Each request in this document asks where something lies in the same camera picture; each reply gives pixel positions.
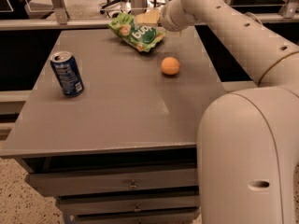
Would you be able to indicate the metal railing frame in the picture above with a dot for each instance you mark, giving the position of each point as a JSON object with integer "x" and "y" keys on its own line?
{"x": 17, "y": 15}

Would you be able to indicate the grey drawer cabinet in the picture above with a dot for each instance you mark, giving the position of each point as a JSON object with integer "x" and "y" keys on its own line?
{"x": 123, "y": 151}

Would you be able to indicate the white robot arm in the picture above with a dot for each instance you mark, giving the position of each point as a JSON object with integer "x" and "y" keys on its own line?
{"x": 248, "y": 141}

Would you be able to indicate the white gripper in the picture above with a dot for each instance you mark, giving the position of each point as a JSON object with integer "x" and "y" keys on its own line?
{"x": 163, "y": 20}

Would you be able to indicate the blue soda can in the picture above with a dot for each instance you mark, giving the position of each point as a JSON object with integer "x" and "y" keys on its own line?
{"x": 65, "y": 68}

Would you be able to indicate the green rice chip bag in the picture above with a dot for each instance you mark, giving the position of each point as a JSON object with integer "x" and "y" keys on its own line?
{"x": 141, "y": 37}

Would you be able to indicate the orange fruit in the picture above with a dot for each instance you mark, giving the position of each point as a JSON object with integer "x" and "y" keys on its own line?
{"x": 170, "y": 66}

